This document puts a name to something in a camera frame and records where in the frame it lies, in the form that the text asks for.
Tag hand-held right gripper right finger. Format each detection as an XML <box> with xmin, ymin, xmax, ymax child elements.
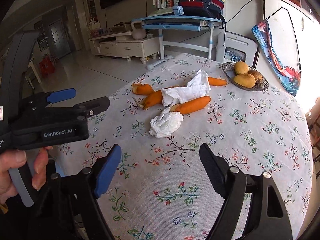
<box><xmin>199</xmin><ymin>143</ymin><xmax>293</xmax><ymax>240</ymax></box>

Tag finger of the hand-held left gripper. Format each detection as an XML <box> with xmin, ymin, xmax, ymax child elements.
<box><xmin>46</xmin><ymin>96</ymin><xmax>110</xmax><ymax>120</ymax></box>
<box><xmin>24</xmin><ymin>88</ymin><xmax>77</xmax><ymax>106</ymax></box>

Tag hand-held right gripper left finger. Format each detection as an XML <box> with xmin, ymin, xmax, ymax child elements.
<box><xmin>37</xmin><ymin>144</ymin><xmax>122</xmax><ymax>240</ymax></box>

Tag orange carrot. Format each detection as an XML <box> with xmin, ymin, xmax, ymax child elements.
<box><xmin>131</xmin><ymin>83</ymin><xmax>154</xmax><ymax>96</ymax></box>
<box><xmin>170</xmin><ymin>96</ymin><xmax>212</xmax><ymax>115</ymax></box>
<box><xmin>136</xmin><ymin>87</ymin><xmax>179</xmax><ymax>111</ymax></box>
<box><xmin>207</xmin><ymin>76</ymin><xmax>228</xmax><ymax>86</ymax></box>

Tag white tissue ball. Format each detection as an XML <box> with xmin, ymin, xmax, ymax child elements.
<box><xmin>149</xmin><ymin>107</ymin><xmax>184</xmax><ymax>138</ymax></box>

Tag long white tissue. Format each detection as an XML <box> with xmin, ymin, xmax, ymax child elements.
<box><xmin>161</xmin><ymin>69</ymin><xmax>212</xmax><ymax>107</ymax></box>

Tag person's left hand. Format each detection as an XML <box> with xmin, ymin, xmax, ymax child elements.
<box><xmin>0</xmin><ymin>149</ymin><xmax>52</xmax><ymax>214</ymax></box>

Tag red plastic stool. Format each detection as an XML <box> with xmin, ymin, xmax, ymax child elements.
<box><xmin>39</xmin><ymin>55</ymin><xmax>56</xmax><ymax>77</ymax></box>

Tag table with floral tablecloth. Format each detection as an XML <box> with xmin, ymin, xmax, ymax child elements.
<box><xmin>50</xmin><ymin>52</ymin><xmax>314</xmax><ymax>240</ymax></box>

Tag white side table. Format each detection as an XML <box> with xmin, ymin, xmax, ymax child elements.
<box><xmin>24</xmin><ymin>57</ymin><xmax>42</xmax><ymax>84</ymax></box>

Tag grey door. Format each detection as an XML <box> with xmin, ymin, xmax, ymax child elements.
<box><xmin>49</xmin><ymin>20</ymin><xmax>72</xmax><ymax>58</ymax></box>

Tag cream television cabinet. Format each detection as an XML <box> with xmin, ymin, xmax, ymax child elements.
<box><xmin>88</xmin><ymin>29</ymin><xmax>161</xmax><ymax>63</ymax></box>

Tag pink items on cabinet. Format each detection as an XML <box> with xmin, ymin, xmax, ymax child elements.
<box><xmin>90</xmin><ymin>27</ymin><xmax>106</xmax><ymax>38</ymax></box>

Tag golden box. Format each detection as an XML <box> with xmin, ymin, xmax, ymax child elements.
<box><xmin>110</xmin><ymin>24</ymin><xmax>133</xmax><ymax>34</ymax></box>

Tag pink kettlebell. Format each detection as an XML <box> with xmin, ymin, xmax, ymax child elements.
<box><xmin>131</xmin><ymin>21</ymin><xmax>146</xmax><ymax>40</ymax></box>

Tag yellow mango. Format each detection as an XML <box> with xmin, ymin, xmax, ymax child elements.
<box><xmin>233</xmin><ymin>73</ymin><xmax>256</xmax><ymax>89</ymax></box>
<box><xmin>234</xmin><ymin>61</ymin><xmax>250</xmax><ymax>75</ymax></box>

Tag brown spotted mango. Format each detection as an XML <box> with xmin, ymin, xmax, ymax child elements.
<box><xmin>247</xmin><ymin>69</ymin><xmax>263</xmax><ymax>83</ymax></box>

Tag wooden chair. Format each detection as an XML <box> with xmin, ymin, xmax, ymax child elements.
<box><xmin>305</xmin><ymin>102</ymin><xmax>320</xmax><ymax>155</ymax></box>

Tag blue study desk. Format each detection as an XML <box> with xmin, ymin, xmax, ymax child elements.
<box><xmin>132</xmin><ymin>15</ymin><xmax>226</xmax><ymax>70</ymax></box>

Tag colourful printed bag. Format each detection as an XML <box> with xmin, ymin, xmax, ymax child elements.
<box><xmin>251</xmin><ymin>20</ymin><xmax>302</xmax><ymax>97</ymax></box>

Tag white appliance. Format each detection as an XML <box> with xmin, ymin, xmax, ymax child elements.
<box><xmin>215</xmin><ymin>31</ymin><xmax>258</xmax><ymax>67</ymax></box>

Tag navy red backpack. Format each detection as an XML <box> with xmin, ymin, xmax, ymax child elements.
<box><xmin>177</xmin><ymin>0</ymin><xmax>227</xmax><ymax>21</ymax></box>

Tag white cabinet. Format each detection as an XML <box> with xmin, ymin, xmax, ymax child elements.
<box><xmin>260</xmin><ymin>0</ymin><xmax>318</xmax><ymax>101</ymax></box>

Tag wire fruit basket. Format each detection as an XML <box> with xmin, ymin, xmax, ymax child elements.
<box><xmin>221</xmin><ymin>62</ymin><xmax>270</xmax><ymax>92</ymax></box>

